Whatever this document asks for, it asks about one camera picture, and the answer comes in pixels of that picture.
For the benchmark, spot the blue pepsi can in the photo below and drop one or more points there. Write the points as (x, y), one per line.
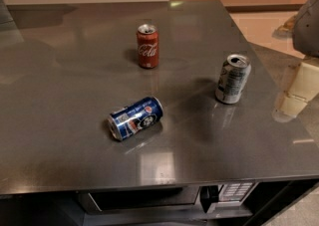
(134, 118)

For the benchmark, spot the silver soda can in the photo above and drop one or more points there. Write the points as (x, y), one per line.
(233, 77)

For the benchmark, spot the red coca-cola can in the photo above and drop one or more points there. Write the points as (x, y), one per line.
(148, 46)

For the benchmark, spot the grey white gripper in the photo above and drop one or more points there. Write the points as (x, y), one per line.
(307, 29)

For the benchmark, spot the microwave oven under table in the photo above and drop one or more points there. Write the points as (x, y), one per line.
(208, 198)

